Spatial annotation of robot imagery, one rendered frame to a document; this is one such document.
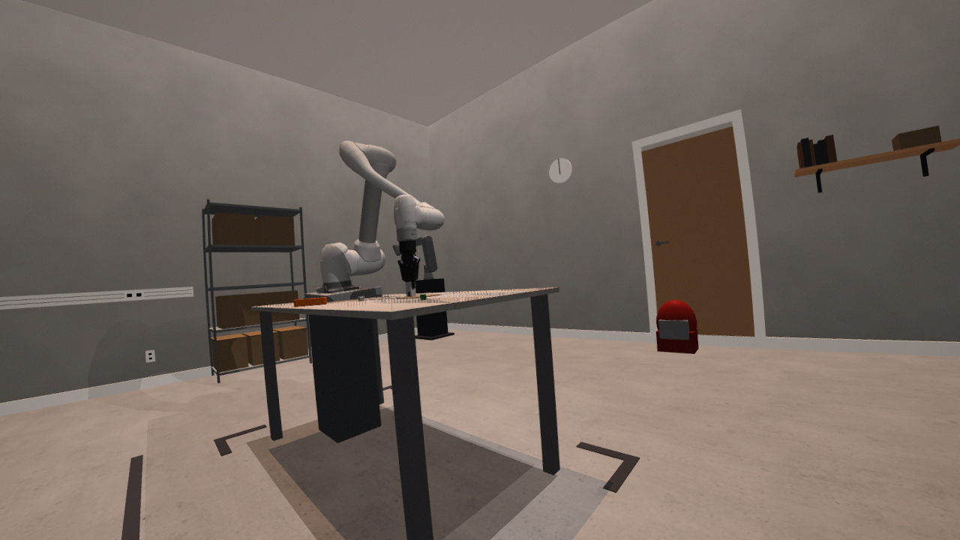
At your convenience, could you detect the orange digital multimeter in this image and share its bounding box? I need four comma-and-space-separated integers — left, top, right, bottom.
293, 297, 327, 307

